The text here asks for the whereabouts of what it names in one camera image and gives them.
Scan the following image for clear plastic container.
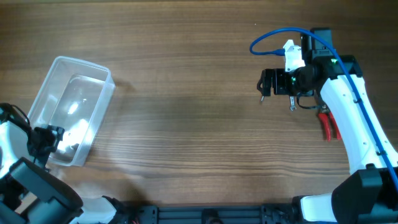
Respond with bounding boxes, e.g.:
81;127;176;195
28;56;116;167

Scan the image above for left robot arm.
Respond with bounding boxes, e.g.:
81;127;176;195
1;103;135;223

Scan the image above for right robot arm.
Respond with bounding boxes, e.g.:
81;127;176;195
257;28;397;223

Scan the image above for silver socket wrench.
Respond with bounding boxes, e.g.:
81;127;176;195
290;96;297;111

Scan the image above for red handled snips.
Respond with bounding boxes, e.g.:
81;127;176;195
318;105;342;141

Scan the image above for blue right camera cable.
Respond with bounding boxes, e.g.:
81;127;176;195
249;27;398;194

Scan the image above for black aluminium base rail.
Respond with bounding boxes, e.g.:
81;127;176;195
127;203;306;224

